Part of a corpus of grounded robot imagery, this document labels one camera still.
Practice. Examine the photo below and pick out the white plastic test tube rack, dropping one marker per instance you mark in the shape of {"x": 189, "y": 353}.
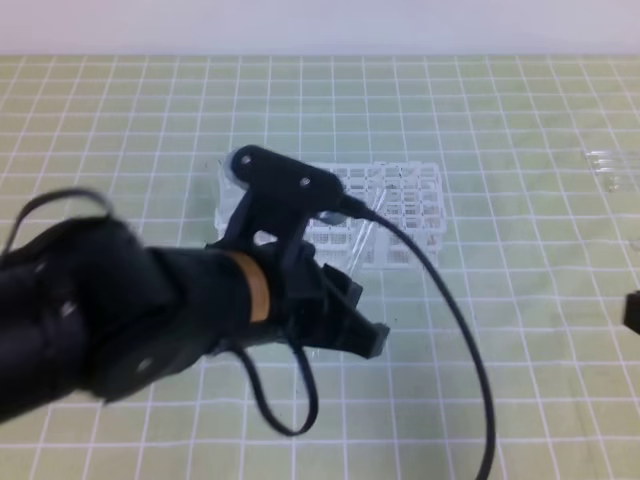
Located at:
{"x": 414, "y": 202}

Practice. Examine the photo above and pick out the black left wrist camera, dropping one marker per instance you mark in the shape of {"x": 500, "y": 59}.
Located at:
{"x": 281, "y": 195}

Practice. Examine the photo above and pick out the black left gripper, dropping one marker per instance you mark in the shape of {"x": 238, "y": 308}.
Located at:
{"x": 315, "y": 305}

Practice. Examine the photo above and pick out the clear glass test tube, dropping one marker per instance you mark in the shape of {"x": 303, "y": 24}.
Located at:
{"x": 364, "y": 248}

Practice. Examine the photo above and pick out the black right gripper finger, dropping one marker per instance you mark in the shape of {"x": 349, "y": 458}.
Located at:
{"x": 631, "y": 315}

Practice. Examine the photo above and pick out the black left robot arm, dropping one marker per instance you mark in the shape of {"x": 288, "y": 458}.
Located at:
{"x": 85, "y": 306}

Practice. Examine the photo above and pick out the loose glass test tube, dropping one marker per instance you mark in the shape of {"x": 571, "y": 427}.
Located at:
{"x": 604, "y": 156}
{"x": 615, "y": 167}
{"x": 619, "y": 184}

